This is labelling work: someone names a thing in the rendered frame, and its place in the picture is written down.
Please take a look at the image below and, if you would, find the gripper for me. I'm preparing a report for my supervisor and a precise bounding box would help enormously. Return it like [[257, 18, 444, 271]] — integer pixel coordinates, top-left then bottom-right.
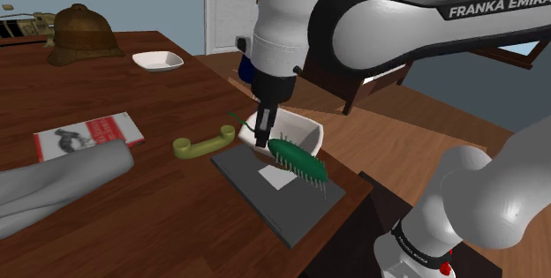
[[251, 68, 298, 149]]

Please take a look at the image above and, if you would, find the large white square bowl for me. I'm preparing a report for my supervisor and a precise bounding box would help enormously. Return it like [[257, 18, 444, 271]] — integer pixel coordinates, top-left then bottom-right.
[[238, 108, 325, 159]]

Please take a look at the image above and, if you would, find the green bristle brush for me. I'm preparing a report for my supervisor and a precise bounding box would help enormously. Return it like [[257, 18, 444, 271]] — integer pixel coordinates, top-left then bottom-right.
[[227, 111, 330, 199]]

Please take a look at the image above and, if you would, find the olive green phone handset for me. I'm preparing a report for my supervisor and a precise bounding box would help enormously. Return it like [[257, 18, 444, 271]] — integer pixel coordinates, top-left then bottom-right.
[[172, 124, 237, 161]]

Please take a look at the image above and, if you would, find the flat grey book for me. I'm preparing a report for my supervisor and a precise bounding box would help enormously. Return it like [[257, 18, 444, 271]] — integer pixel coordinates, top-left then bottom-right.
[[209, 143, 348, 251]]

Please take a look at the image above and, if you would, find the dark blue round object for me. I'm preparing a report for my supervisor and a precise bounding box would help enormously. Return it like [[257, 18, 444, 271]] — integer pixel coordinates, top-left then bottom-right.
[[238, 53, 255, 86]]

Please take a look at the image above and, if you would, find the dark brown wooden furniture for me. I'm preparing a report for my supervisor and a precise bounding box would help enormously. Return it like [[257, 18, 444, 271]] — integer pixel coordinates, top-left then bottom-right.
[[301, 47, 415, 116]]

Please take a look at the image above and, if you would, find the small white square bowl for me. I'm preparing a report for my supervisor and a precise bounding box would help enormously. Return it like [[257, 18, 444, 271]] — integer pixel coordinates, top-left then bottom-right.
[[131, 49, 185, 74]]

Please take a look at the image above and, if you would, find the white panelled door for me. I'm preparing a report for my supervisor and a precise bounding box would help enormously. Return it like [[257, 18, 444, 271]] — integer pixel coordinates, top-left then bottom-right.
[[202, 0, 263, 56]]

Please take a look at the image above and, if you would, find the brown wooden table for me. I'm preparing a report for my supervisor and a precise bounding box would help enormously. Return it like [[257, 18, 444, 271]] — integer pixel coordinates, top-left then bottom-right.
[[0, 30, 374, 278]]

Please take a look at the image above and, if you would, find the red and white book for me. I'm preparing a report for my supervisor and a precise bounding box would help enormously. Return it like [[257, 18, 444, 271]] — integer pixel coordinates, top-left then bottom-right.
[[33, 111, 146, 163]]

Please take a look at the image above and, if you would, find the brown pith helmet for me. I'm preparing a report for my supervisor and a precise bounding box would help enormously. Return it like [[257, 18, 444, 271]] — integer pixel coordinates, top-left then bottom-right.
[[46, 3, 127, 68]]

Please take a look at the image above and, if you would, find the grey rolled cloth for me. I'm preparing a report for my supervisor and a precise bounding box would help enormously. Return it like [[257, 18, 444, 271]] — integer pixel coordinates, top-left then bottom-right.
[[0, 138, 135, 241]]

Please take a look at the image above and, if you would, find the brown wooden frame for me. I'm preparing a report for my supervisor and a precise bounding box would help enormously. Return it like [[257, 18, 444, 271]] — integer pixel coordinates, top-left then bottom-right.
[[467, 39, 541, 71]]

